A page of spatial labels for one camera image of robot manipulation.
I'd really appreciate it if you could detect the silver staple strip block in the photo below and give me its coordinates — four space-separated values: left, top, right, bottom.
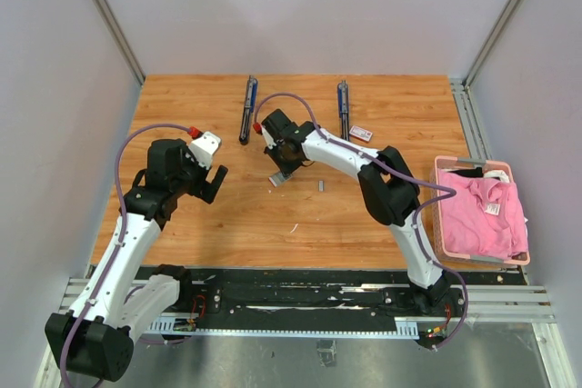
268 171 293 187

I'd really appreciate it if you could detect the blue stapler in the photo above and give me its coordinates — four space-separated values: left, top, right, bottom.
336 80 350 141
238 75 258 145

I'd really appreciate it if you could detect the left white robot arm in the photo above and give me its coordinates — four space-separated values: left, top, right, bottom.
45 132 227 386

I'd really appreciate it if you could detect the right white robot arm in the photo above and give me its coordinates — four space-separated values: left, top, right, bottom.
253 109 451 315

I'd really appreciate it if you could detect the red staple box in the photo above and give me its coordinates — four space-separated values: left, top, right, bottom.
349 125 373 143

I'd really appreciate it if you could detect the pink cloth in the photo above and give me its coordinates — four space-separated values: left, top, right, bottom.
439 171 528 259

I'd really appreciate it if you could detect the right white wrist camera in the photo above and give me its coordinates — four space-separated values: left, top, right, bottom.
261 126 276 149

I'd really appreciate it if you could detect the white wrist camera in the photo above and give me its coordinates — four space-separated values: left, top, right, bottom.
261 126 276 149
188 131 222 170

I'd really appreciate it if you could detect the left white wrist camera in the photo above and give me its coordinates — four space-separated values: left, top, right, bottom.
188 131 222 170

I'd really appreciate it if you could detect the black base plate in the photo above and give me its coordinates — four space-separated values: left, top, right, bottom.
88 264 528 334

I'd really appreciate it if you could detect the grey cable duct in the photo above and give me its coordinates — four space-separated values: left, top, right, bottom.
145 316 420 340

